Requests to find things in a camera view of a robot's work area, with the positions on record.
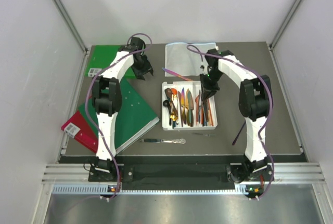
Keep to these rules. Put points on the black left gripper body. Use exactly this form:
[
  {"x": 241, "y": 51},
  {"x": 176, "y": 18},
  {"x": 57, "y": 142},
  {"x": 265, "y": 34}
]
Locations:
[{"x": 142, "y": 66}]

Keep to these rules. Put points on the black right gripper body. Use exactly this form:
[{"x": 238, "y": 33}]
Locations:
[{"x": 209, "y": 81}]

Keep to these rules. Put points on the iridescent knife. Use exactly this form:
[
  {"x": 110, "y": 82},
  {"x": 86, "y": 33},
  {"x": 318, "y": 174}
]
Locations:
[
  {"x": 175, "y": 74},
  {"x": 183, "y": 114}
]

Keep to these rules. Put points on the white cutlery tray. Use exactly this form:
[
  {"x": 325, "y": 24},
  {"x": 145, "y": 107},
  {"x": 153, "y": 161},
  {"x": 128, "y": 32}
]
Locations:
[{"x": 195, "y": 88}]

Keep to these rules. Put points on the brown wooden spoon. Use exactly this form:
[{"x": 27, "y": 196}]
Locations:
[{"x": 168, "y": 94}]

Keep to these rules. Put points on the teal handled gold spoon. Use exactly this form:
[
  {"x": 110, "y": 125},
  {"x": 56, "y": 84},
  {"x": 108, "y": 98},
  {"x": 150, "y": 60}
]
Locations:
[{"x": 174, "y": 116}]

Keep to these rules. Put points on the small dark dessert fork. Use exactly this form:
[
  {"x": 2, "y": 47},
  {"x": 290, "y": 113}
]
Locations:
[{"x": 203, "y": 134}]

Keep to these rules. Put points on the purple plastic fork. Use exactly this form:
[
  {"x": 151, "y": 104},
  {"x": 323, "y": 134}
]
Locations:
[{"x": 238, "y": 134}]

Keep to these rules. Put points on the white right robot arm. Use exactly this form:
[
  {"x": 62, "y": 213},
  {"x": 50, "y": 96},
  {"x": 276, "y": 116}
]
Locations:
[{"x": 255, "y": 99}]

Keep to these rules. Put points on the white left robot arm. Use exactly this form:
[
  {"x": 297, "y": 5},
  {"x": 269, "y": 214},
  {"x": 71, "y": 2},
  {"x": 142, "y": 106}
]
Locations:
[{"x": 105, "y": 89}]

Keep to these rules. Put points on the orange chopstick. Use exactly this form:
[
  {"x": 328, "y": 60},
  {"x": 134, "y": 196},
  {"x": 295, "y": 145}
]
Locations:
[{"x": 211, "y": 123}]

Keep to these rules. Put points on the copper knife in tray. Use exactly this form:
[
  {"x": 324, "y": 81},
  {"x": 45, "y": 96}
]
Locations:
[{"x": 191, "y": 109}]

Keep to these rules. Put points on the clear mesh zip pouch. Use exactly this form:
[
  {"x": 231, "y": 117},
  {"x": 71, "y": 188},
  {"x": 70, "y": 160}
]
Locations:
[{"x": 180, "y": 60}]

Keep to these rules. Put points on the orange spoon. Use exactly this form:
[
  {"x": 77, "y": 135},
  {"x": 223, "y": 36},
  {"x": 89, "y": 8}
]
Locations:
[{"x": 174, "y": 91}]

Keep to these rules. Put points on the gold spoon in tray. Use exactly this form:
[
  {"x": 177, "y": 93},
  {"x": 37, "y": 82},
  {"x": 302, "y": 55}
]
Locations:
[{"x": 174, "y": 101}]

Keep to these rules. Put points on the light green plastic folder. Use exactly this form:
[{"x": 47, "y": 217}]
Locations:
[{"x": 100, "y": 57}]

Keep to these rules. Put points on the black measuring spoon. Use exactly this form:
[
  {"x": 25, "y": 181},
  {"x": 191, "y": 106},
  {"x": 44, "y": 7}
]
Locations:
[{"x": 167, "y": 105}]

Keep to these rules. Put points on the silver ornate butter knife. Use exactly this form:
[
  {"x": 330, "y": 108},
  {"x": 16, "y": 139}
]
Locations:
[{"x": 175, "y": 141}]

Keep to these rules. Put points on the magenta folder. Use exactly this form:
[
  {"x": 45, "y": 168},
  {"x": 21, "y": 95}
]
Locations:
[{"x": 77, "y": 127}]

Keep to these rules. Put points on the dark green ring binder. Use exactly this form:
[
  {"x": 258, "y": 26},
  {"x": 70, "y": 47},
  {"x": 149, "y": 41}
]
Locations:
[{"x": 134, "y": 119}]

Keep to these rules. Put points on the black mounting base plate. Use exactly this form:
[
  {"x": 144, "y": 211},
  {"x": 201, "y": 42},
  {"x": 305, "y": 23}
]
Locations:
[{"x": 179, "y": 174}]

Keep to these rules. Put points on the aluminium frame rail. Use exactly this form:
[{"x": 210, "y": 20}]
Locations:
[{"x": 69, "y": 23}]

